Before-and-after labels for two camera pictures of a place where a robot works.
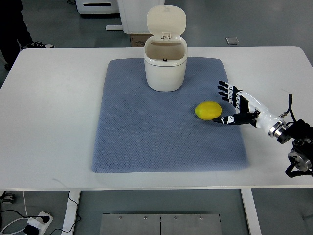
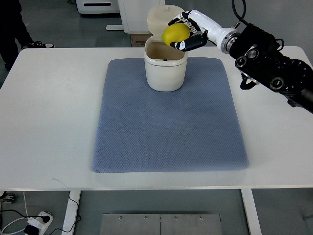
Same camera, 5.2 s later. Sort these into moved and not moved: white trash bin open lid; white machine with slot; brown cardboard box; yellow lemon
Moved: yellow lemon
Not moved: white trash bin open lid; brown cardboard box; white machine with slot
